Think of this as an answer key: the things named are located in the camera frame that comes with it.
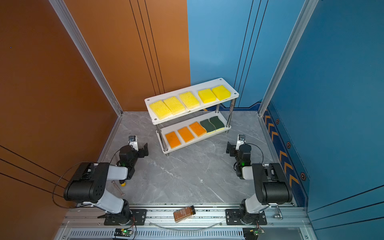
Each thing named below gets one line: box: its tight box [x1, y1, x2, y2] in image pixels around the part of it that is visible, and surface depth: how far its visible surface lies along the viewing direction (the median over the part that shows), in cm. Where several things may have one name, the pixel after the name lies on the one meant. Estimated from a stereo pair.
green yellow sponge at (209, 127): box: [200, 119, 216, 135], surface depth 104 cm
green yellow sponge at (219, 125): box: [209, 116, 225, 132], surface depth 104 cm
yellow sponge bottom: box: [179, 91, 200, 109], surface depth 78 cm
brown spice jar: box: [173, 205, 196, 223], surface depth 73 cm
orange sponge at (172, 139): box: [165, 131, 182, 149], surface depth 95 cm
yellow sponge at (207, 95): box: [197, 88, 217, 104], surface depth 81 cm
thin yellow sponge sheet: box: [149, 100, 172, 120], surface depth 73 cm
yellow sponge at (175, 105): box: [163, 96, 186, 115], surface depth 75 cm
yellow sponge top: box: [212, 85, 232, 101], surface depth 82 cm
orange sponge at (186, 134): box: [177, 126, 195, 143], surface depth 101 cm
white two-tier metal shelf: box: [144, 77, 240, 157], surface depth 84 cm
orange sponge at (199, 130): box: [189, 121, 207, 137], surface depth 101 cm
